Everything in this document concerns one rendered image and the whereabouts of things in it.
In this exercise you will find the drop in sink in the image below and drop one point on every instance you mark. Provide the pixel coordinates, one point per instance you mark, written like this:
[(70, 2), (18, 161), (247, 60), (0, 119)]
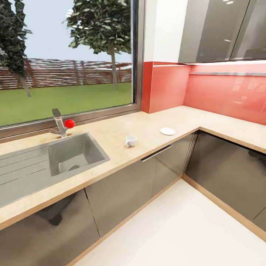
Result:
[(30, 170)]

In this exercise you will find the cabinet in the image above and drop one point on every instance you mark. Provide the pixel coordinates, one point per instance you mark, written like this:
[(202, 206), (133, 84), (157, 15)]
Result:
[(234, 173), (59, 233), (219, 30)]

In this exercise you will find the coffee cup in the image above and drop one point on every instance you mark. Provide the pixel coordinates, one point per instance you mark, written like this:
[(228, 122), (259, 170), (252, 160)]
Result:
[(130, 140)]

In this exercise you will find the countertop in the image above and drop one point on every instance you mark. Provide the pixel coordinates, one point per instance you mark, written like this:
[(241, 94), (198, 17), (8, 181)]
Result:
[(111, 135), (242, 132)]

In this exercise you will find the saucer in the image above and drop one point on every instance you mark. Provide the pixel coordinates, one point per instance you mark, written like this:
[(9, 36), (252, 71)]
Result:
[(167, 131)]

